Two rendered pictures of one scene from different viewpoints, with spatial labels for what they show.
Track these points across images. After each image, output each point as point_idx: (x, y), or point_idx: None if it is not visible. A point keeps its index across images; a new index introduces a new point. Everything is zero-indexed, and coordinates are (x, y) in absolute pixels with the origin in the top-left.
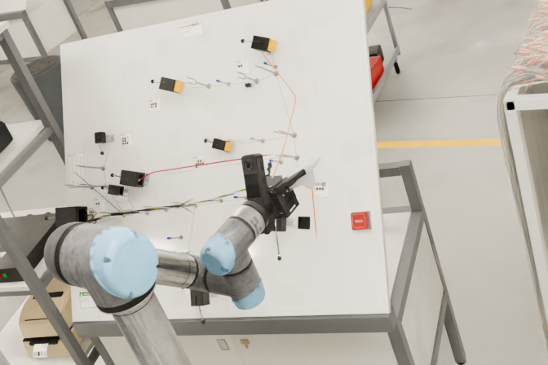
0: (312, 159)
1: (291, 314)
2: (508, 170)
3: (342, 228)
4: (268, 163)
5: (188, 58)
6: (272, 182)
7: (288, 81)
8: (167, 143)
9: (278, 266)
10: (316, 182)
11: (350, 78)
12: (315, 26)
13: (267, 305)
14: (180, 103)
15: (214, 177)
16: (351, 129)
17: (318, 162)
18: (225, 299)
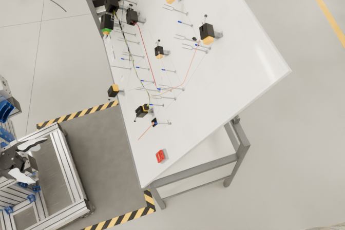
0: (28, 179)
1: (129, 137)
2: None
3: (158, 145)
4: (39, 141)
5: None
6: (4, 163)
7: (205, 63)
8: (158, 17)
9: (138, 119)
10: (169, 118)
11: (221, 106)
12: (242, 57)
13: (128, 122)
14: (175, 5)
15: (155, 57)
16: (196, 125)
17: (31, 183)
18: (124, 100)
